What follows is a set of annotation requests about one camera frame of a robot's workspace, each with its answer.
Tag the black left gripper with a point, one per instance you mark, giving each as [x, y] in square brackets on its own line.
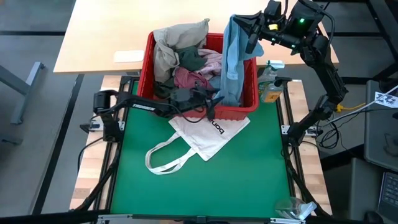
[186, 99]

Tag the beige grey garment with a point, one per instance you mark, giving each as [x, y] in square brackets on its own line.
[177, 37]

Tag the light wooden desk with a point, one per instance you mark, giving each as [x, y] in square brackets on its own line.
[109, 31]

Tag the black round object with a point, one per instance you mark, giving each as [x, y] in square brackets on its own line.
[373, 217]

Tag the grey keyboard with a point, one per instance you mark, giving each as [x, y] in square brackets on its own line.
[388, 193]

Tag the black desk leg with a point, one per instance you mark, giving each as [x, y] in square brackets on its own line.
[357, 80]

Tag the pink garment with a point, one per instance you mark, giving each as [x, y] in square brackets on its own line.
[213, 63]

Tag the red plastic laundry basket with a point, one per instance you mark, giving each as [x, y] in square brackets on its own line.
[149, 93]

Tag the clear spray bottle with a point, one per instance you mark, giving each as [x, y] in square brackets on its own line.
[292, 208]

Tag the dark green garment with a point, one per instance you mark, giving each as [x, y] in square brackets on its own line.
[189, 59]

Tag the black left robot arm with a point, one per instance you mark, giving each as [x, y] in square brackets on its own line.
[140, 104]

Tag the white marker tag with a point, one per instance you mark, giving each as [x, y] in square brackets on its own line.
[385, 99]

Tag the light blue garment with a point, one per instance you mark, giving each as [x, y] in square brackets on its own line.
[233, 62]

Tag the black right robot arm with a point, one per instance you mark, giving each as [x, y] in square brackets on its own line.
[326, 74]

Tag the white rod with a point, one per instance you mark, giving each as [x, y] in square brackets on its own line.
[363, 106]

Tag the green table mat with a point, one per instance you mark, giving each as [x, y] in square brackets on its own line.
[202, 193]

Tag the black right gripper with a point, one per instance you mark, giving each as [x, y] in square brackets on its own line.
[269, 21]

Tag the maroon garment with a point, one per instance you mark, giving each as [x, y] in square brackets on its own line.
[186, 77]

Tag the spray bottle with green label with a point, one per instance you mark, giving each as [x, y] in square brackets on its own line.
[268, 74]

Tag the grey desk leg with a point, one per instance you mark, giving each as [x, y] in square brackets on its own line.
[28, 84]

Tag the white tote bag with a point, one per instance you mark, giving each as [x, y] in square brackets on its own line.
[202, 137]

